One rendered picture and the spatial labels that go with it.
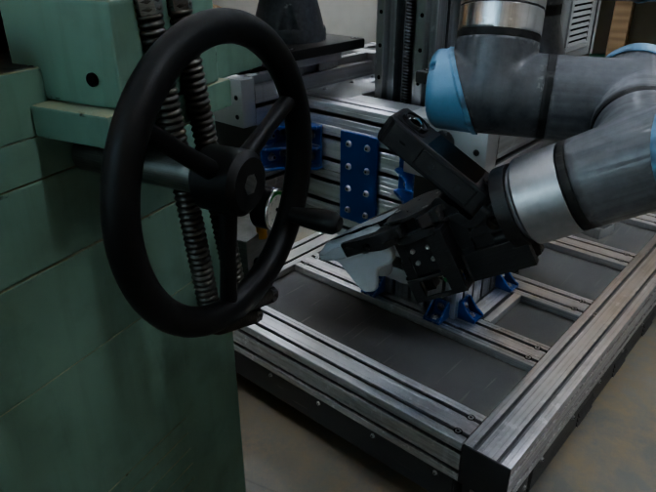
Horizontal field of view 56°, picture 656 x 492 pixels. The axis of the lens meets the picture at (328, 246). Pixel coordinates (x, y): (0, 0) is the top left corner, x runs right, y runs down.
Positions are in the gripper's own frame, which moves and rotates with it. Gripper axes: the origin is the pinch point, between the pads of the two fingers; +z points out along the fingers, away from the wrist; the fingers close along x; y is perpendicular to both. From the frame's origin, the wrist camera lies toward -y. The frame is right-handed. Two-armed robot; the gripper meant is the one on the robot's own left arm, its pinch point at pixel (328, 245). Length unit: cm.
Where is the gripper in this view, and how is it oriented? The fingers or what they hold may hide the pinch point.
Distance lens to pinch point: 63.4
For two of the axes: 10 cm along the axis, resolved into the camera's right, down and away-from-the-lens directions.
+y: 4.5, 8.8, 1.8
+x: 4.5, -4.0, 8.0
